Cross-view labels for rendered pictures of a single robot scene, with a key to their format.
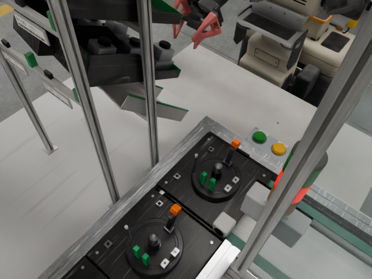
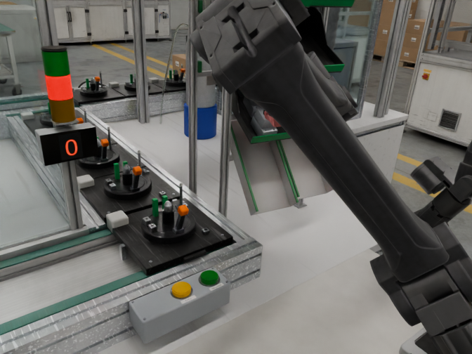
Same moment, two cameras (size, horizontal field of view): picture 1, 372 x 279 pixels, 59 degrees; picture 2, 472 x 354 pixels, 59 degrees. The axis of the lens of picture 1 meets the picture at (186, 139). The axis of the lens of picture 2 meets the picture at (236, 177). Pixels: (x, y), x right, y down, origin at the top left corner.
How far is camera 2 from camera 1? 1.29 m
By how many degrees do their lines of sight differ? 78
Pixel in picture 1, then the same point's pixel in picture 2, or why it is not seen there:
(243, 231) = (109, 252)
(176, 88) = (348, 270)
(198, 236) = (119, 207)
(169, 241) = (125, 188)
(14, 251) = (181, 170)
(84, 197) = (209, 195)
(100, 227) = (164, 176)
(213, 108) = (305, 296)
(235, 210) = (126, 232)
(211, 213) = (134, 218)
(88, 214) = not seen: hidden behind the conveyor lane
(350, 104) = not seen: outside the picture
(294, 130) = not seen: outside the picture
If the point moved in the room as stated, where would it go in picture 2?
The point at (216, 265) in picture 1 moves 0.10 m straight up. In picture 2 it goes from (90, 216) to (86, 184)
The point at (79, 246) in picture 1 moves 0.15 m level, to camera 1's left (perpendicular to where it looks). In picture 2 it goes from (155, 167) to (173, 152)
